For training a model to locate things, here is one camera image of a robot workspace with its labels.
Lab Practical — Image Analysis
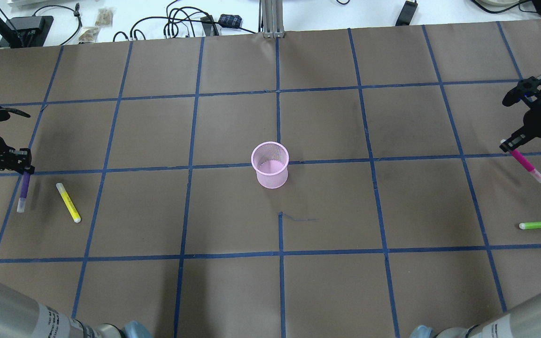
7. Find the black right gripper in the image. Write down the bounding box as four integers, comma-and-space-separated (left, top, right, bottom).
499, 74, 541, 153

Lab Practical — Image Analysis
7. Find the purple pen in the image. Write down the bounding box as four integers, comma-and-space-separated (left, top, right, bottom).
16, 171, 31, 213

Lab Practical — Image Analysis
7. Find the pink pen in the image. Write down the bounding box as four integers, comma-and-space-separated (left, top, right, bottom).
501, 139, 541, 183

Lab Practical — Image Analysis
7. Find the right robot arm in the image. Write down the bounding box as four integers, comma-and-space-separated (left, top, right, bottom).
411, 74, 541, 338

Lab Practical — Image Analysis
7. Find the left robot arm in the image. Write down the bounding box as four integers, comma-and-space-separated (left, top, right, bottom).
0, 106, 152, 338

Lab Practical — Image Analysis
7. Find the pink mesh cup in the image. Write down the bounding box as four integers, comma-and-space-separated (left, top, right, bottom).
251, 141, 289, 190

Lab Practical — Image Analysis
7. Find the yellow highlighter pen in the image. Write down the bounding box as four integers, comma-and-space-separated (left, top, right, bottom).
55, 182, 82, 224

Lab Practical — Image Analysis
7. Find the snack bag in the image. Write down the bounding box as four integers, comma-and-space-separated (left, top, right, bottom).
94, 7, 115, 27
78, 26, 100, 44

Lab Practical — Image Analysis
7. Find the black power adapter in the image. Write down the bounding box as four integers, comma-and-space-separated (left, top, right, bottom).
395, 0, 418, 26

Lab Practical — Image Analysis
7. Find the brown paper table mat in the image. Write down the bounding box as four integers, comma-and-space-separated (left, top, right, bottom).
0, 20, 541, 338

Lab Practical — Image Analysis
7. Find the blue usb hub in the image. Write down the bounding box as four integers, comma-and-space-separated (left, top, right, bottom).
217, 14, 243, 29

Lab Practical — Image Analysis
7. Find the aluminium frame post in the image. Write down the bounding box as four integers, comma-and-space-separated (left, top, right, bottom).
258, 0, 285, 38

